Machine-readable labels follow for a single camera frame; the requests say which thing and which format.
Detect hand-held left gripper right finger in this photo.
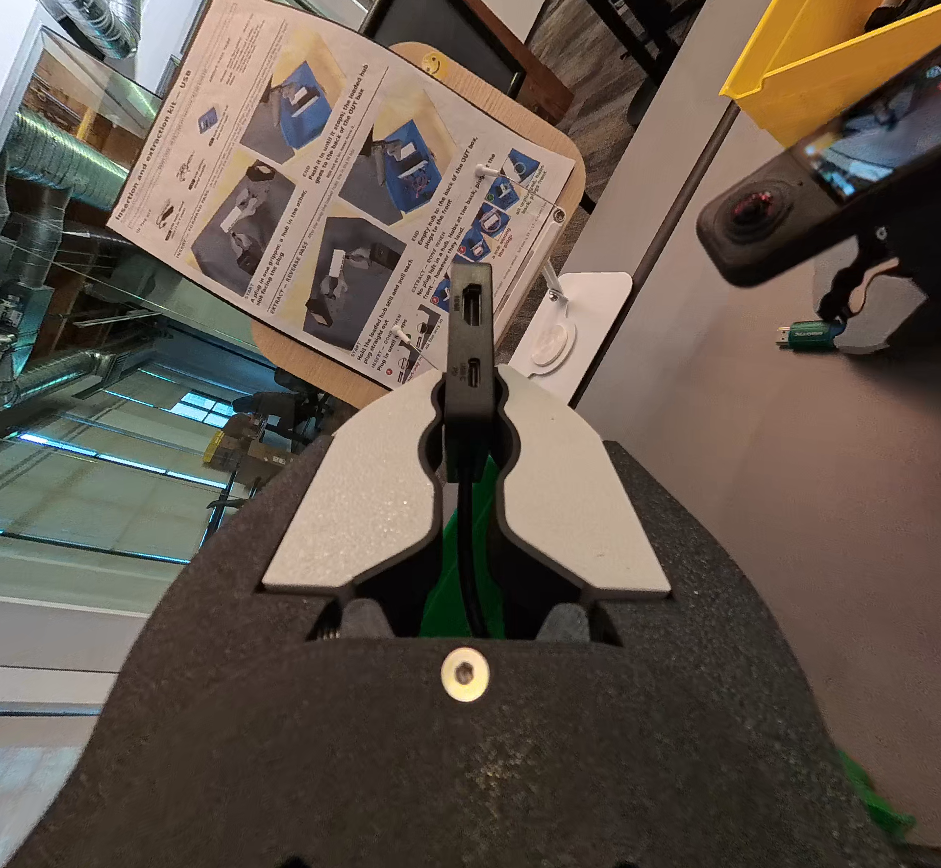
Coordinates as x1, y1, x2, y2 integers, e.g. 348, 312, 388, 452
493, 366, 673, 599

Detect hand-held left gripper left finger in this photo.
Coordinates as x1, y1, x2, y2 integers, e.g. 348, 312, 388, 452
261, 373, 444, 597

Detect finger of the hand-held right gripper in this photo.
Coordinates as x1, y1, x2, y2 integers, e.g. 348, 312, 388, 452
812, 237, 930, 356

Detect thin braided cable green plugs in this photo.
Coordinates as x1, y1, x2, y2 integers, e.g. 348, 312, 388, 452
777, 317, 846, 355

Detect yellow plastic bin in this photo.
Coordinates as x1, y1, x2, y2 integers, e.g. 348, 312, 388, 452
719, 0, 941, 149

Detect black square adapter hub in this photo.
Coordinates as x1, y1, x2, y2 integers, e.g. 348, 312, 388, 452
442, 262, 510, 484

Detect cardboard boxes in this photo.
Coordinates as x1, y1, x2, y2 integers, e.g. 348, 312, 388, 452
203, 413, 288, 494

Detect instruction sheet on stand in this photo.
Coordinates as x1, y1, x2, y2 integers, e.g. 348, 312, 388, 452
250, 40, 589, 413

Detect printed instruction sheet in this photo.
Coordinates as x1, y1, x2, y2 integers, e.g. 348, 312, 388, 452
106, 0, 580, 384

